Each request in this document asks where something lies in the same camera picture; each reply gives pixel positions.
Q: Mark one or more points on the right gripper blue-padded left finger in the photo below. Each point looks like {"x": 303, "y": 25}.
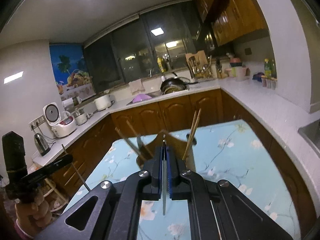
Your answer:
{"x": 110, "y": 210}

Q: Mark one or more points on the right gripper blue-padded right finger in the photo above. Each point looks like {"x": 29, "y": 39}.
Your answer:
{"x": 218, "y": 210}

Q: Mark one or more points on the wooden chopstick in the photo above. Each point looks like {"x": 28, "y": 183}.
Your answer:
{"x": 191, "y": 131}
{"x": 194, "y": 126}

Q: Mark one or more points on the large steel fork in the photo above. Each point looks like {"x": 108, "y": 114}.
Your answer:
{"x": 141, "y": 145}

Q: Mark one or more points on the left human hand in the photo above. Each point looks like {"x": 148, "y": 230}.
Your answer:
{"x": 32, "y": 218}

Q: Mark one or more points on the steel electric kettle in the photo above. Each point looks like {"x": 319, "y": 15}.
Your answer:
{"x": 41, "y": 144}

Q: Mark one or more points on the floral blue tablecloth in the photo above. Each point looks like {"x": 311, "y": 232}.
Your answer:
{"x": 229, "y": 151}

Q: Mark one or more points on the long wooden stick left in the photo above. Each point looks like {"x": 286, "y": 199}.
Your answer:
{"x": 134, "y": 148}

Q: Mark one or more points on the long wooden stick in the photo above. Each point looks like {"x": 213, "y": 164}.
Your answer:
{"x": 134, "y": 148}
{"x": 136, "y": 133}

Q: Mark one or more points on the wooden utensil holder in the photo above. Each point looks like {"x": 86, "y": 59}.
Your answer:
{"x": 178, "y": 147}

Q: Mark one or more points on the white rice cooker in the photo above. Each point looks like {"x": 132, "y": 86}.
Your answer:
{"x": 62, "y": 123}

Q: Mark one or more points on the long wooden stick right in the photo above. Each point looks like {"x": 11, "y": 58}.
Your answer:
{"x": 136, "y": 133}

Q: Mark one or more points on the small steel lidded pot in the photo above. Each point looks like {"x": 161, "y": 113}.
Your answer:
{"x": 80, "y": 116}

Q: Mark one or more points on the white round pot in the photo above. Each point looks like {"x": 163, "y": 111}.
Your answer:
{"x": 103, "y": 102}

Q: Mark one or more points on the fruit beach poster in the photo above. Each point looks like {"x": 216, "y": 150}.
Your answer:
{"x": 71, "y": 74}

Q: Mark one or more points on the beige hanging towel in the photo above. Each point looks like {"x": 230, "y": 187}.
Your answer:
{"x": 136, "y": 86}

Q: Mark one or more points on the black wok pan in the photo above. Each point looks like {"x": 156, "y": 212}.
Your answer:
{"x": 175, "y": 84}

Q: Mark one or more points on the spice jar set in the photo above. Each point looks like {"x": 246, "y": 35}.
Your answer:
{"x": 269, "y": 82}

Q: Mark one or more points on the pink cup stack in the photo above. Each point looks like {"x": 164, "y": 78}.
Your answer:
{"x": 236, "y": 69}

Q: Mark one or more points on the green drink bottle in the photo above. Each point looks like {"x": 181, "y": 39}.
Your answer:
{"x": 268, "y": 68}

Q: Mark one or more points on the yellow dish soap bottle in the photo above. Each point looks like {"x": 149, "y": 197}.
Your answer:
{"x": 162, "y": 64}

